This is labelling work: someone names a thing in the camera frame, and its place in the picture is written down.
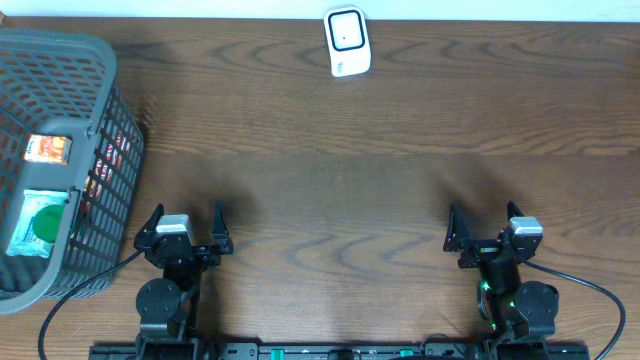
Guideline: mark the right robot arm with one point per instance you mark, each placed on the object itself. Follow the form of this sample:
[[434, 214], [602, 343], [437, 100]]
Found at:
[[522, 314]]

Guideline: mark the teal wet wipes pack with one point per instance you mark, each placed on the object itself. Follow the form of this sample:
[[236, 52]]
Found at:
[[23, 241]]

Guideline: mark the green lid white jar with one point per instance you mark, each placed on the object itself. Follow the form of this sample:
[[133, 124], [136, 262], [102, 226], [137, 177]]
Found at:
[[46, 223]]

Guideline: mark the grey plastic mesh basket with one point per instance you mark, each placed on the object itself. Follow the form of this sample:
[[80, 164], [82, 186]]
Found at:
[[59, 84]]

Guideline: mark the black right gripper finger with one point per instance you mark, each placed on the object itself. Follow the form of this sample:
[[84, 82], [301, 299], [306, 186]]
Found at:
[[513, 210], [458, 233]]

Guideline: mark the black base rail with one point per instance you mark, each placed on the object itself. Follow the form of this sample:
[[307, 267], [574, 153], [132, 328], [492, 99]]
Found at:
[[438, 349]]

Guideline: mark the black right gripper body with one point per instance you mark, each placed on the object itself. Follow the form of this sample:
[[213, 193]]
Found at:
[[480, 249]]

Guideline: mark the orange tissue pack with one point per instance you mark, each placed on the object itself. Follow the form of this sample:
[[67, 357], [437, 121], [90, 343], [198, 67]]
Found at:
[[48, 149]]

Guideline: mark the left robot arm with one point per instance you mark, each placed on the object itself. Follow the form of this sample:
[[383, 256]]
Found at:
[[168, 305]]

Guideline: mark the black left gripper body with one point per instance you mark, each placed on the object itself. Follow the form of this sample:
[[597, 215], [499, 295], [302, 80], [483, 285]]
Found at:
[[202, 259]]

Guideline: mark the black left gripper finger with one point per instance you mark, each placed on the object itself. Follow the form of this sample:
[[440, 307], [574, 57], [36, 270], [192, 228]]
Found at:
[[219, 231], [149, 227]]

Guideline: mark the white barcode scanner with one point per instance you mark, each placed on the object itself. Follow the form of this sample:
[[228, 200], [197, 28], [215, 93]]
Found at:
[[347, 41]]

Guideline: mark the red snack package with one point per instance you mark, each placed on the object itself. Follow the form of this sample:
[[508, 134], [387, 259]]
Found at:
[[109, 183]]

